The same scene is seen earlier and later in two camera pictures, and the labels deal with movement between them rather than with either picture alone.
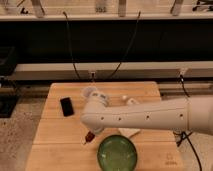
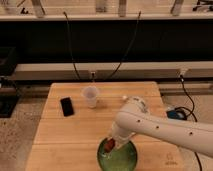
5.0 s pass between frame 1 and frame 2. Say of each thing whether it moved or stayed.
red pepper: moved
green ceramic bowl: stayed
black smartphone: stayed
